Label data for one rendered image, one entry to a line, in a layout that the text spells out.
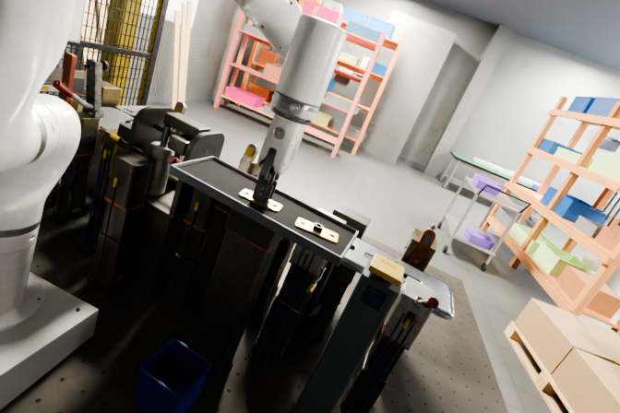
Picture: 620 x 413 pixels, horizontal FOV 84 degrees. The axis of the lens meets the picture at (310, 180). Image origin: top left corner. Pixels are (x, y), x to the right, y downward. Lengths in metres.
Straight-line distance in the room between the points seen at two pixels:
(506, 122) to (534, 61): 1.33
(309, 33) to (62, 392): 0.81
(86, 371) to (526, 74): 8.80
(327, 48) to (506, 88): 8.38
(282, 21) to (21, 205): 0.57
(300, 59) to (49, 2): 0.38
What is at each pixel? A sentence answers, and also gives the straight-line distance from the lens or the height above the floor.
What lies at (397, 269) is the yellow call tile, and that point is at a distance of 0.66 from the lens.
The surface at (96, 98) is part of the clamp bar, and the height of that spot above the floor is 1.11.
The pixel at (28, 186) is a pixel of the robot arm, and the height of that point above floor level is 1.05.
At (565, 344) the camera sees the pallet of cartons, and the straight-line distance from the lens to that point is 3.08.
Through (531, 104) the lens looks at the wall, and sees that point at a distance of 9.06.
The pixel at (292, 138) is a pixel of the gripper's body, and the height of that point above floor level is 1.31.
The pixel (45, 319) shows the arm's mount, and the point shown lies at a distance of 0.92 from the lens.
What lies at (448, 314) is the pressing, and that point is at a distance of 0.98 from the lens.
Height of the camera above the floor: 1.44
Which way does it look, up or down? 18 degrees down
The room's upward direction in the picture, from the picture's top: 22 degrees clockwise
